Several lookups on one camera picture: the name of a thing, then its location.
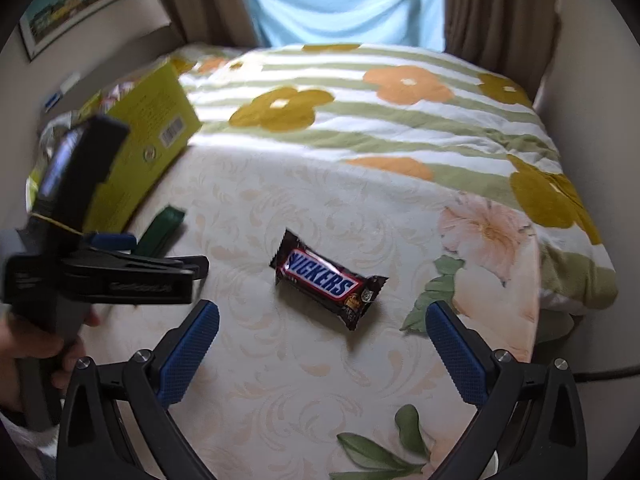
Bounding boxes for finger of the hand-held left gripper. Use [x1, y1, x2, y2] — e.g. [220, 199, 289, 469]
[81, 231, 139, 257]
[65, 254, 210, 307]

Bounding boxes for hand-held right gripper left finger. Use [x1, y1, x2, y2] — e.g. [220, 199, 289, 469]
[56, 299, 221, 480]

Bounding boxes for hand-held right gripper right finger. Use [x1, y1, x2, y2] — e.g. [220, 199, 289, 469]
[425, 301, 590, 480]

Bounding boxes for yellow-green cardboard box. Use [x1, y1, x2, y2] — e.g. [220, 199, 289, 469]
[27, 57, 203, 233]

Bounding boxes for pink striped snack packet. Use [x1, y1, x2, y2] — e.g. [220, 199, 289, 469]
[97, 82, 131, 111]

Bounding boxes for brown chocolate bar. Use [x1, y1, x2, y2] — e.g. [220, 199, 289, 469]
[270, 228, 390, 332]

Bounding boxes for person's left hand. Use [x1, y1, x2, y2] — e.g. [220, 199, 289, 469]
[0, 309, 102, 411]

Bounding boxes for dark green packet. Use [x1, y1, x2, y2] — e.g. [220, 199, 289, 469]
[134, 205, 187, 258]

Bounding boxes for beige headboard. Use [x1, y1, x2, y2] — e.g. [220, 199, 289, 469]
[35, 22, 188, 133]

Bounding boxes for floral tablecloth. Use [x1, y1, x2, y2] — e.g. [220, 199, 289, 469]
[95, 145, 543, 480]

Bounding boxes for brown curtain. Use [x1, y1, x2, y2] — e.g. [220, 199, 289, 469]
[145, 0, 261, 48]
[440, 0, 561, 98]

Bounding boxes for floral striped quilt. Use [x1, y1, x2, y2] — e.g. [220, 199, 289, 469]
[170, 42, 618, 316]

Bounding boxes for light blue hanging cloth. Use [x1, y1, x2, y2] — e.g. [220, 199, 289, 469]
[240, 0, 448, 53]

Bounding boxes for black cable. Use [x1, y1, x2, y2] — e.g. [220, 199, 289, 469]
[572, 366, 636, 383]

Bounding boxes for framed wall picture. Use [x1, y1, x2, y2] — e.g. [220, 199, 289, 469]
[19, 0, 132, 63]

